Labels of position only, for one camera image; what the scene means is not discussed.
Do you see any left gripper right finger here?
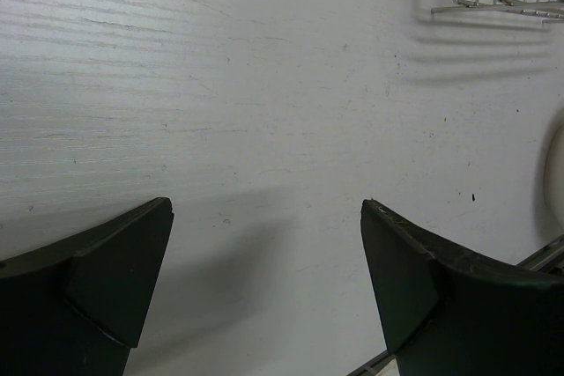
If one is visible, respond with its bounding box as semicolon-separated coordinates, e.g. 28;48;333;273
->
360;200;563;375

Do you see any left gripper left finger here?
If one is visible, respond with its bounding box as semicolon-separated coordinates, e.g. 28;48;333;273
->
1;197;174;375

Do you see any flower patterned plate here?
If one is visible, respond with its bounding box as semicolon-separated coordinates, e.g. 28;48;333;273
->
538;121;563;238

